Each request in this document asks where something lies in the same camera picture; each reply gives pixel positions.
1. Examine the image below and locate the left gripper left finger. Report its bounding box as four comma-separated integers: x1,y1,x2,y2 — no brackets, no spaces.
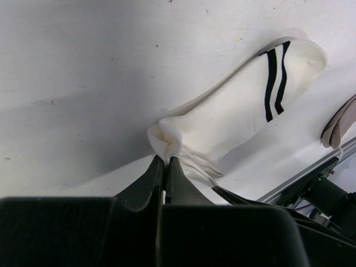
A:
1,157,164,266

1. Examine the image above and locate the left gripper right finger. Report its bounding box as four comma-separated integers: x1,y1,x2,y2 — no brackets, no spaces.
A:
160,157,309,266

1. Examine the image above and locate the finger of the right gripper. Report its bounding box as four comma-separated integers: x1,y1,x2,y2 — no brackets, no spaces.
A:
211,186,356,267

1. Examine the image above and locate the white sock with dark stripes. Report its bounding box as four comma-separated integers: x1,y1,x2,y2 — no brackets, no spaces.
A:
147,36,328,185

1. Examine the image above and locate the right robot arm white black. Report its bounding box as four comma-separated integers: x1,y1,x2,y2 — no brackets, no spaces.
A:
274,177,355,266

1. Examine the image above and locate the mauve sock with red stripes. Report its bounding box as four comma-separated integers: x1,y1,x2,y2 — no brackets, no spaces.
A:
321,95,355,149

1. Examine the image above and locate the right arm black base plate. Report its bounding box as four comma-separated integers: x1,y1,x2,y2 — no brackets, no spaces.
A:
274,157,339,208

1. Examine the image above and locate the aluminium rail frame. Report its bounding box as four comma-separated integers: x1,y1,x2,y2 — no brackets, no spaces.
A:
257,137,355,203

